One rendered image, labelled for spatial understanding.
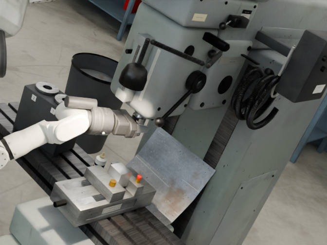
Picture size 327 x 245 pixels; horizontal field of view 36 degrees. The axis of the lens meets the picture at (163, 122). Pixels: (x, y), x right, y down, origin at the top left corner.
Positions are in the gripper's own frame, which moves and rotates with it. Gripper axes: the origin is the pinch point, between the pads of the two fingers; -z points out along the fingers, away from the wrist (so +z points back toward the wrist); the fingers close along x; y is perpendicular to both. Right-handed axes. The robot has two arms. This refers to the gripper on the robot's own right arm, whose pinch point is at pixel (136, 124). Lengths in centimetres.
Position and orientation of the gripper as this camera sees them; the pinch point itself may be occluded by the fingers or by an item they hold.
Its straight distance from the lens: 168.0
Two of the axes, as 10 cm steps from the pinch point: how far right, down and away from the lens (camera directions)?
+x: -4.6, -5.4, 7.1
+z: -8.1, -0.8, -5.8
